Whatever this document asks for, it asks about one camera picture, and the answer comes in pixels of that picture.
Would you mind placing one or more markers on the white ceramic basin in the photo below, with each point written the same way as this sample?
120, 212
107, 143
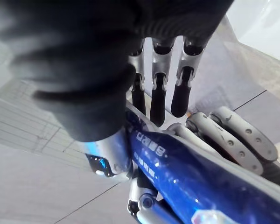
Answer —
263, 23

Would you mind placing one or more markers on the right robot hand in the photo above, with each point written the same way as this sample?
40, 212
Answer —
79, 58

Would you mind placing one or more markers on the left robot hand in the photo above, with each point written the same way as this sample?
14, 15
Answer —
235, 140

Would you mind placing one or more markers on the blue tube with white print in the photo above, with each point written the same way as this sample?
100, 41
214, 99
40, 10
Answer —
200, 175

